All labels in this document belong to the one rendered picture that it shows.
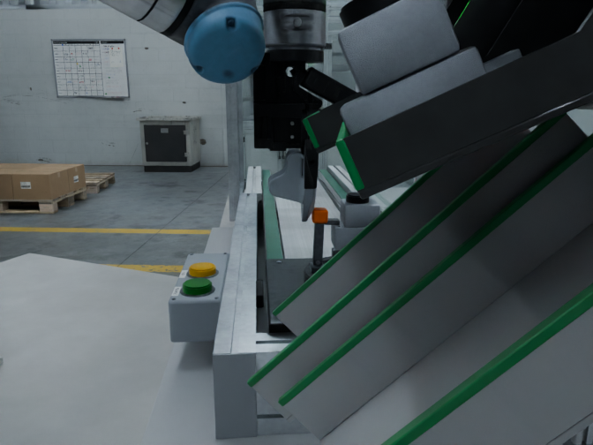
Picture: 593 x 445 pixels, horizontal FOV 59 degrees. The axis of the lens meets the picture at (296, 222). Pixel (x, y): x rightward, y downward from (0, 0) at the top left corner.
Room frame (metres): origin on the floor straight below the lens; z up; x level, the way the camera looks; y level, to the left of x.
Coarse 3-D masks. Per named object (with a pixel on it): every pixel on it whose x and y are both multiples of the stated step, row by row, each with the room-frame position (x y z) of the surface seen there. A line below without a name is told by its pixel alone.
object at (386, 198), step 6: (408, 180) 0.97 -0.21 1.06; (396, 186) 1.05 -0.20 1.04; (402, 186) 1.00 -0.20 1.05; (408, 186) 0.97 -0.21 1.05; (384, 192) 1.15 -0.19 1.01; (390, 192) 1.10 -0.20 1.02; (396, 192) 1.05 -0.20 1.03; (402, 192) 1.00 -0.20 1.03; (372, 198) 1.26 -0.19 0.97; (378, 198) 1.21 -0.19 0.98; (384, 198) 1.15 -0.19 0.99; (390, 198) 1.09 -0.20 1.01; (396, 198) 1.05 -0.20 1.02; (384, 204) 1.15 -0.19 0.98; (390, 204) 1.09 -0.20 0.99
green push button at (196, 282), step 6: (186, 282) 0.68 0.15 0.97; (192, 282) 0.68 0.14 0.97; (198, 282) 0.68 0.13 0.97; (204, 282) 0.68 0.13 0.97; (210, 282) 0.68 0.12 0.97; (186, 288) 0.66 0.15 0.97; (192, 288) 0.66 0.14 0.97; (198, 288) 0.66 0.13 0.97; (204, 288) 0.66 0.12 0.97; (210, 288) 0.67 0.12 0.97; (192, 294) 0.66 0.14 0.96; (198, 294) 0.66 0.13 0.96
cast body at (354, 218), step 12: (348, 204) 0.66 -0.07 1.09; (360, 204) 0.66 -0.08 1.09; (372, 204) 0.66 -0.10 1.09; (348, 216) 0.66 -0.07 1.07; (360, 216) 0.66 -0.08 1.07; (372, 216) 0.66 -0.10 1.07; (336, 228) 0.66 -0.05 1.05; (348, 228) 0.66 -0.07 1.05; (360, 228) 0.66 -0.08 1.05; (336, 240) 0.66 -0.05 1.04; (348, 240) 0.66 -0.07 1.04
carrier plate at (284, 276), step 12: (276, 264) 0.76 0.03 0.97; (288, 264) 0.76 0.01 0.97; (300, 264) 0.76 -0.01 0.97; (276, 276) 0.71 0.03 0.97; (288, 276) 0.71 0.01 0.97; (300, 276) 0.71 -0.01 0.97; (276, 288) 0.66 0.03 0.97; (288, 288) 0.66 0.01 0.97; (276, 300) 0.62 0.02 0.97; (276, 324) 0.55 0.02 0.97
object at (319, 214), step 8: (320, 208) 0.68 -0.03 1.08; (312, 216) 0.67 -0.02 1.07; (320, 216) 0.67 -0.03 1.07; (320, 224) 0.67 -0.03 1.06; (328, 224) 0.67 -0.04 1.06; (336, 224) 0.67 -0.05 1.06; (320, 232) 0.67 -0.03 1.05; (320, 240) 0.67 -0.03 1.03; (320, 248) 0.67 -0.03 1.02; (312, 256) 0.68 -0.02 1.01; (320, 256) 0.67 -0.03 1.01; (320, 264) 0.67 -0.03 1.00
